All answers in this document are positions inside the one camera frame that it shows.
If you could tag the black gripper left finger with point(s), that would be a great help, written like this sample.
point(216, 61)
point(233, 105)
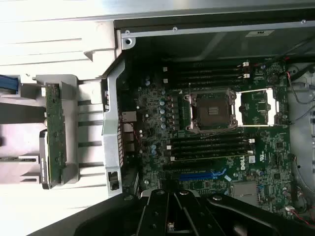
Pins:
point(155, 216)

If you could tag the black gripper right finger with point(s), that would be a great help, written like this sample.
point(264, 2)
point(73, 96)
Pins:
point(197, 216)

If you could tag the blue expansion slot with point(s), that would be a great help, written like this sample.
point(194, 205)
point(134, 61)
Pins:
point(197, 176)

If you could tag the black expansion slot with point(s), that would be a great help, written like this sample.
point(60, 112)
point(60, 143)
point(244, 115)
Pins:
point(187, 167)

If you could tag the silver chipset heatsink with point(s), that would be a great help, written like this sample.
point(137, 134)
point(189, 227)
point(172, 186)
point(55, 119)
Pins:
point(244, 191)

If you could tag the green RAM stick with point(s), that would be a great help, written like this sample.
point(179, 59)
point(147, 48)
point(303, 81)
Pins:
point(209, 158)

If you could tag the green motherboard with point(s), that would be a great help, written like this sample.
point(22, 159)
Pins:
point(265, 147)

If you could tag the open black PC case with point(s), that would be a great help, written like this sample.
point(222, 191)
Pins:
point(109, 127)

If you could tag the CPU socket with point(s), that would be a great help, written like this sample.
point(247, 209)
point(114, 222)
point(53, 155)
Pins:
point(211, 110)

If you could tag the hard disk in blue carrier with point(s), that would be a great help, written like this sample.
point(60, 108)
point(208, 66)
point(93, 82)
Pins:
point(8, 86)

